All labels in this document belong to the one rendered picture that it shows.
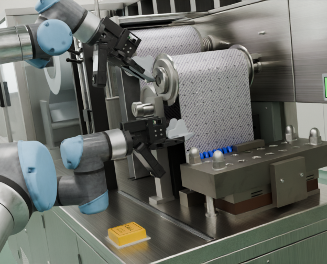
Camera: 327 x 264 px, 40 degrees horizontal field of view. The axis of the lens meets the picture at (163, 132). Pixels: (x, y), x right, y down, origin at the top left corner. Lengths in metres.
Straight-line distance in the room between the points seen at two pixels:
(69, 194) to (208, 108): 0.45
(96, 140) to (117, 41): 0.28
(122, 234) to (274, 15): 0.75
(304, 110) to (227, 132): 3.41
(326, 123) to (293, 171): 3.35
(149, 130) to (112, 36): 0.27
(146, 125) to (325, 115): 3.47
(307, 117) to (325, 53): 3.45
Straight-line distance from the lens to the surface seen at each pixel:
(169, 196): 1.34
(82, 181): 1.12
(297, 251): 1.21
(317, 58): 1.28
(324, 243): 1.27
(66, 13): 1.17
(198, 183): 1.14
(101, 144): 1.11
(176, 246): 1.03
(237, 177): 1.11
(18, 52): 1.02
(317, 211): 1.22
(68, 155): 1.09
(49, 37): 1.01
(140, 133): 1.17
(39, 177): 0.73
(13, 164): 0.73
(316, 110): 4.59
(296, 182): 1.21
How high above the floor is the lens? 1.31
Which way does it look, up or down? 9 degrees down
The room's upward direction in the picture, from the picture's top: 7 degrees counter-clockwise
